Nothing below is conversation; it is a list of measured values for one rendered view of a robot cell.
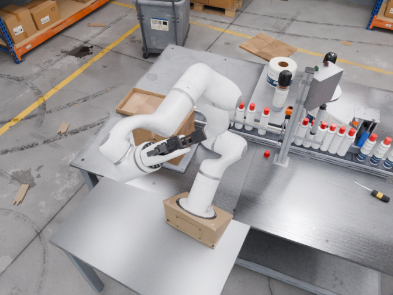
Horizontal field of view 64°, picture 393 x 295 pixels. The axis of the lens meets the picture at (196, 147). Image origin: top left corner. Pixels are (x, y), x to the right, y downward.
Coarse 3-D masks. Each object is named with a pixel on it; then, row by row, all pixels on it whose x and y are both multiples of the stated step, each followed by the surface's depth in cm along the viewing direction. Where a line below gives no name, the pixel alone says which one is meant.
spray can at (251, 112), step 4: (252, 104) 194; (248, 108) 198; (252, 108) 194; (248, 112) 197; (252, 112) 196; (248, 116) 199; (252, 116) 198; (248, 120) 201; (252, 120) 201; (244, 128) 209; (248, 128) 206; (252, 128) 208
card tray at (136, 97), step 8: (136, 88) 240; (128, 96) 236; (136, 96) 238; (144, 96) 238; (160, 96) 236; (120, 104) 229; (128, 104) 232; (136, 104) 232; (120, 112) 226; (128, 112) 222
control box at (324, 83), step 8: (320, 64) 155; (320, 72) 150; (328, 72) 150; (336, 72) 150; (312, 80) 149; (320, 80) 146; (328, 80) 150; (336, 80) 154; (312, 88) 151; (320, 88) 150; (328, 88) 155; (312, 96) 153; (320, 96) 156; (328, 96) 161; (304, 104) 160; (312, 104) 156; (320, 104) 162
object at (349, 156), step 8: (200, 120) 214; (232, 128) 209; (256, 128) 209; (264, 136) 205; (272, 136) 204; (320, 152) 195; (328, 152) 195; (352, 160) 191; (368, 160) 191; (384, 160) 191; (376, 168) 188; (384, 168) 187; (392, 168) 188
